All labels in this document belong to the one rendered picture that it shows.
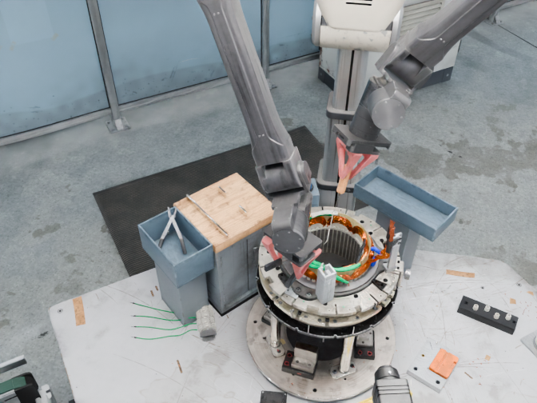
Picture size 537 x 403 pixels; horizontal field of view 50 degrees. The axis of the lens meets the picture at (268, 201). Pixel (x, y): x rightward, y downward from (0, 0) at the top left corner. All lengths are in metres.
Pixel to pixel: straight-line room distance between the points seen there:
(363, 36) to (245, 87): 0.56
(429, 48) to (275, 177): 0.34
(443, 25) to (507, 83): 3.27
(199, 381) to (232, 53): 0.86
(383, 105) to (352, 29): 0.47
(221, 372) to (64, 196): 1.93
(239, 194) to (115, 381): 0.56
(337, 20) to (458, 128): 2.36
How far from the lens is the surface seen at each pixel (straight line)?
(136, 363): 1.56
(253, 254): 1.52
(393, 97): 1.00
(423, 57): 1.05
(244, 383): 1.50
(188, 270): 1.39
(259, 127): 0.97
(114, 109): 3.57
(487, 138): 3.69
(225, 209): 1.47
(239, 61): 0.95
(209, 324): 1.55
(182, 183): 3.15
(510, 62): 4.52
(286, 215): 0.99
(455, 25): 1.01
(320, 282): 1.20
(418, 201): 1.59
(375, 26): 1.44
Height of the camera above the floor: 2.09
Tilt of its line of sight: 43 degrees down
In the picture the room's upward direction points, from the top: straight up
